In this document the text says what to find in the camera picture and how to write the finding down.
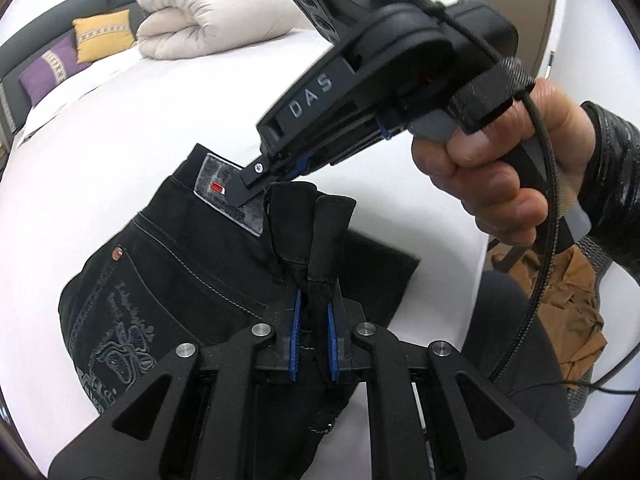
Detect yellow patterned cushion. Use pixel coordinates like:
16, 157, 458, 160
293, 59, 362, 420
73, 9, 136, 63

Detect right hand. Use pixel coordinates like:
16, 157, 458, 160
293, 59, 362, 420
411, 78, 596, 246

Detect purple patterned cushion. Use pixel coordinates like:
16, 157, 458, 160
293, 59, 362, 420
18, 35, 91, 107

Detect rolled white duvet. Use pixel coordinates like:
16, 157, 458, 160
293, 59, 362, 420
137, 0, 305, 61

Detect black jacket sleeve forearm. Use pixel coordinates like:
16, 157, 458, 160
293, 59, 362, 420
578, 101, 640, 278

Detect dark grey headboard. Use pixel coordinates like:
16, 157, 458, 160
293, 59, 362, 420
0, 0, 145, 140

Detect white bed mattress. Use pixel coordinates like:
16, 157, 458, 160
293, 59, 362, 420
1, 30, 487, 469

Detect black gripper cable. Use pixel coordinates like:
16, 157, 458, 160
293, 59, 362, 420
414, 0, 640, 396

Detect black denim pants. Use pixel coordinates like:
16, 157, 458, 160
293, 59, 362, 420
56, 142, 421, 480

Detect brown cloth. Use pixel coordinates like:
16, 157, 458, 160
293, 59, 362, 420
489, 246, 609, 391

